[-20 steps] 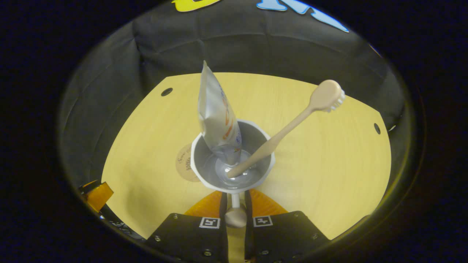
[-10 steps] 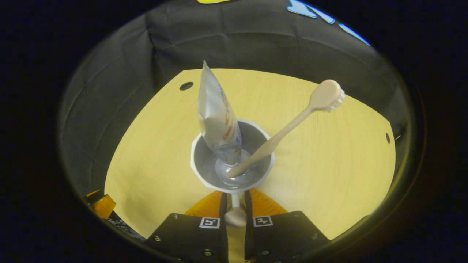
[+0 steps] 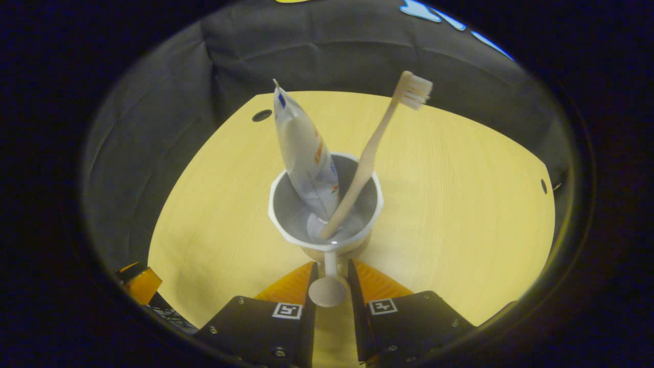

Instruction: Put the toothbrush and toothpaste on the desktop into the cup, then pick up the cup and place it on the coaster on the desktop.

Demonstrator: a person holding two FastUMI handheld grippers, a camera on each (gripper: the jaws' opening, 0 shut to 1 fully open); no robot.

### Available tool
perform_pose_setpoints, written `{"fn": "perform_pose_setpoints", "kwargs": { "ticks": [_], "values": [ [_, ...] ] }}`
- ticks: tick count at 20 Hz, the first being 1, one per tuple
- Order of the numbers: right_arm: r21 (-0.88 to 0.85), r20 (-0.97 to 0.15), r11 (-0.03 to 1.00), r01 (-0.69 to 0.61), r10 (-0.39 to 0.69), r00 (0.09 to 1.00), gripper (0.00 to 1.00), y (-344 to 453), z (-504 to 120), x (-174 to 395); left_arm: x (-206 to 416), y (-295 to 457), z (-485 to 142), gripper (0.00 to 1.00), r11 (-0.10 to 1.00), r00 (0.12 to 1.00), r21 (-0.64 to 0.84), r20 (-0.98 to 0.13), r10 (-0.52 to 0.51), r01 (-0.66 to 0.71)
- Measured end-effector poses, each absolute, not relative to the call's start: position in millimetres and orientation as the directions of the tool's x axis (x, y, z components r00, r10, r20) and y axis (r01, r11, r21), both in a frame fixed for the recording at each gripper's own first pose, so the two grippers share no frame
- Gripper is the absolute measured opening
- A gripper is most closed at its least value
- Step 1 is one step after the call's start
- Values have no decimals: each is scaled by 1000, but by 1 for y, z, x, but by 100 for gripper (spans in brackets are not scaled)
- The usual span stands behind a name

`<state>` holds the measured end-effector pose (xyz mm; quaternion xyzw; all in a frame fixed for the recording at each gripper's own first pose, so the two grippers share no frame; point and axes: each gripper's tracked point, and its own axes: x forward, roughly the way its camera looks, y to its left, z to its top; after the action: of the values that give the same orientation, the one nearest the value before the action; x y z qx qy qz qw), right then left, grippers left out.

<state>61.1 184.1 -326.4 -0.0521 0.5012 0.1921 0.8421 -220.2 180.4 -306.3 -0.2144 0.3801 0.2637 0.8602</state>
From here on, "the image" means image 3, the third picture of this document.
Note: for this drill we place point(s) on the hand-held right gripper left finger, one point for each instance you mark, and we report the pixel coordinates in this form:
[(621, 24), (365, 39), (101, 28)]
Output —
[(309, 332)]

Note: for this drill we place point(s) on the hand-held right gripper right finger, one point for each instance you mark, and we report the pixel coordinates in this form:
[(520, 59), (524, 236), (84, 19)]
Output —
[(357, 327)]

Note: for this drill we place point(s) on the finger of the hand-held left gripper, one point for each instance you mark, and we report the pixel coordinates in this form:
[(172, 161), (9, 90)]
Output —
[(143, 286)]

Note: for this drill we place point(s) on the beige toothbrush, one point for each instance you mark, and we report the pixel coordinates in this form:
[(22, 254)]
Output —
[(370, 148)]

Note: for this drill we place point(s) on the white toothpaste tube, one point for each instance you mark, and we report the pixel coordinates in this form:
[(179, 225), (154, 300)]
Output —
[(304, 153)]

